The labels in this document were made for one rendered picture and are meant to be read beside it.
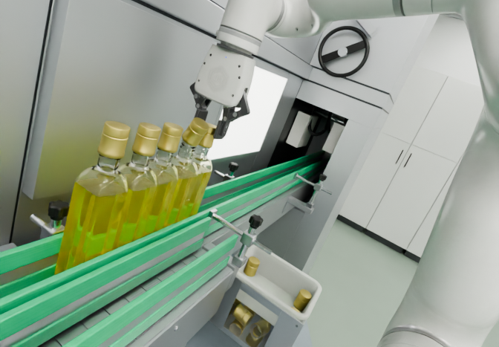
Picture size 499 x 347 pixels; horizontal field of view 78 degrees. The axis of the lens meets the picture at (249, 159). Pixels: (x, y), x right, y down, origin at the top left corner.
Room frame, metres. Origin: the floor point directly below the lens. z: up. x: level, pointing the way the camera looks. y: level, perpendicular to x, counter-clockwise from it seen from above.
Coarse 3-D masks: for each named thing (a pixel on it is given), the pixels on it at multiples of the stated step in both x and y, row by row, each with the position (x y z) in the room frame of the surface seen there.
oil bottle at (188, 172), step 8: (176, 160) 0.55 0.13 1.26; (184, 168) 0.54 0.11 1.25; (192, 168) 0.56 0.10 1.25; (184, 176) 0.54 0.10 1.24; (192, 176) 0.56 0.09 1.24; (184, 184) 0.54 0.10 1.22; (192, 184) 0.57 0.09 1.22; (176, 192) 0.53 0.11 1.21; (184, 192) 0.55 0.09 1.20; (176, 200) 0.54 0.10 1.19; (184, 200) 0.56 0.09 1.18; (176, 208) 0.54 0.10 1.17; (184, 208) 0.57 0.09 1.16; (168, 216) 0.53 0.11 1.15; (176, 216) 0.55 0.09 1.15; (168, 224) 0.54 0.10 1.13
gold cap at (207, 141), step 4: (208, 124) 0.62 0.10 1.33; (212, 124) 0.64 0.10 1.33; (212, 128) 0.61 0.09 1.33; (208, 132) 0.61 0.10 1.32; (212, 132) 0.61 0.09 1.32; (204, 136) 0.61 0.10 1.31; (208, 136) 0.61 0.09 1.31; (212, 136) 0.61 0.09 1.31; (200, 140) 0.61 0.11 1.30; (204, 140) 0.61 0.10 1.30; (208, 140) 0.61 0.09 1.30; (212, 140) 0.62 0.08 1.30; (200, 144) 0.60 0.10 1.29; (204, 144) 0.60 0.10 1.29; (208, 144) 0.61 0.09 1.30; (212, 144) 0.63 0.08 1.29
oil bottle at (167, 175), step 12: (156, 168) 0.49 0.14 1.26; (168, 168) 0.50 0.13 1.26; (168, 180) 0.50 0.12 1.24; (156, 192) 0.48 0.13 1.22; (168, 192) 0.51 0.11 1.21; (156, 204) 0.49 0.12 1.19; (168, 204) 0.52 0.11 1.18; (156, 216) 0.50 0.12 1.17; (144, 228) 0.48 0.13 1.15; (156, 228) 0.51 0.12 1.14
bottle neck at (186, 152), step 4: (184, 144) 0.55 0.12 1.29; (180, 148) 0.56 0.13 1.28; (184, 148) 0.55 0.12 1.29; (188, 148) 0.55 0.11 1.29; (192, 148) 0.56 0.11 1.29; (180, 152) 0.55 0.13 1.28; (184, 152) 0.55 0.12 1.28; (188, 152) 0.55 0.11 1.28; (192, 152) 0.56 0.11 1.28; (180, 156) 0.55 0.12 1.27; (184, 156) 0.55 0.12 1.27; (188, 156) 0.56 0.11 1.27; (192, 156) 0.57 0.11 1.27; (184, 160) 0.55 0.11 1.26; (188, 160) 0.56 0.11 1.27
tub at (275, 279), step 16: (256, 256) 0.80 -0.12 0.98; (272, 256) 0.78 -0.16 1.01; (256, 272) 0.78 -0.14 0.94; (272, 272) 0.77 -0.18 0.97; (288, 272) 0.76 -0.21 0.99; (256, 288) 0.62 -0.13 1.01; (272, 288) 0.74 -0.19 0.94; (288, 288) 0.75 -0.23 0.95; (304, 288) 0.74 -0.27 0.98; (320, 288) 0.71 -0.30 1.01; (288, 304) 0.70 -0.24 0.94
